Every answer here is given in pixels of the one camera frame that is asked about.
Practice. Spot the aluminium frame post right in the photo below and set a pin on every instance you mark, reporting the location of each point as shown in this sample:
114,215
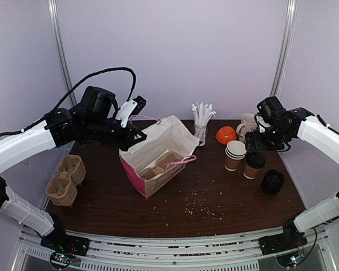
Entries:
286,42

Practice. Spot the single pulp cup carrier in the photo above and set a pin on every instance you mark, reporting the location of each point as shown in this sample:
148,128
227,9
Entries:
162,163

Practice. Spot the black cup lid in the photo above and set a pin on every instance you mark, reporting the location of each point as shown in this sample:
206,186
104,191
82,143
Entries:
255,160

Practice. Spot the single brown paper cup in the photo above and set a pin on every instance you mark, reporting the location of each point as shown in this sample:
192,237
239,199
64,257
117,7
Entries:
249,172

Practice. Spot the aluminium frame post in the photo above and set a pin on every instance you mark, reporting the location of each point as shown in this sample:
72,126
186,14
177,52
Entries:
286,42
54,17

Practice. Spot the aluminium frame post left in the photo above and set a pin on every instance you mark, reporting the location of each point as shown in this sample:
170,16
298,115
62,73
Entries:
54,17

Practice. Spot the white ceramic mug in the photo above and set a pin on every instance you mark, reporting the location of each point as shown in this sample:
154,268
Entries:
246,125

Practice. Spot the stack of brown paper cups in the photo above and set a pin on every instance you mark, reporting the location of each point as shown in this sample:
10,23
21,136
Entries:
235,151

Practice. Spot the stack of pulp cup carriers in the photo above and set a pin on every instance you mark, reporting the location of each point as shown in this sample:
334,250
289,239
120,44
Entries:
62,188

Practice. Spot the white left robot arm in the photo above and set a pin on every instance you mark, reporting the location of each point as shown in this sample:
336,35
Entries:
22,158

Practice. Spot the orange plastic bowl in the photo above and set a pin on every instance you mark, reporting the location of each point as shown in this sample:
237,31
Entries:
226,134

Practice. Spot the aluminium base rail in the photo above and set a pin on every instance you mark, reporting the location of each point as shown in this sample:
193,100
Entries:
222,252

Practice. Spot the white pink paper bag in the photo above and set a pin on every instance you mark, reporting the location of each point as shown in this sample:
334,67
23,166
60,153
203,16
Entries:
168,148

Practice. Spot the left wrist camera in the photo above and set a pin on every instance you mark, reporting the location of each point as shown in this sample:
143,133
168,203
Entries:
130,108

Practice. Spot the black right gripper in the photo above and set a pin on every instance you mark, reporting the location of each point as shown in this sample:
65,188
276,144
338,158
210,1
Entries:
256,141

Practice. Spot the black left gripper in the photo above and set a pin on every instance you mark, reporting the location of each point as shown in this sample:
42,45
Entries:
127,140

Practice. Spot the glass jar of straws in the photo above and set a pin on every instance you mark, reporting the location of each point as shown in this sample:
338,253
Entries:
202,113

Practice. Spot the stack of black cup lids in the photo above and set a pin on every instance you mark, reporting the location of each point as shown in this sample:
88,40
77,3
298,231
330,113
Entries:
272,182

